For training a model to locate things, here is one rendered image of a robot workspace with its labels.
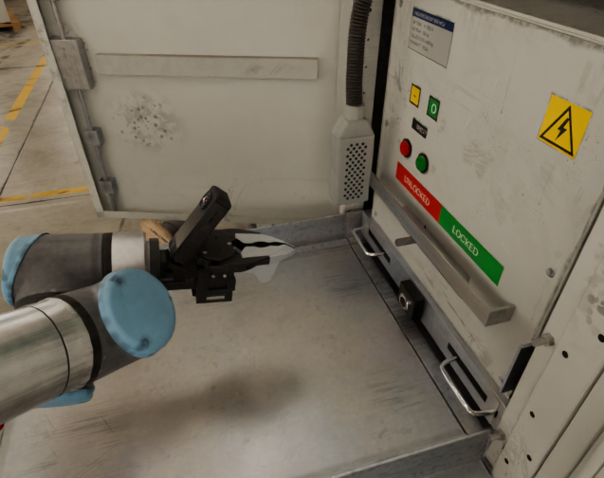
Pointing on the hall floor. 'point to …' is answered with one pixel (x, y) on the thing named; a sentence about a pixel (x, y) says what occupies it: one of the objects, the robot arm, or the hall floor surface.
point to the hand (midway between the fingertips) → (287, 246)
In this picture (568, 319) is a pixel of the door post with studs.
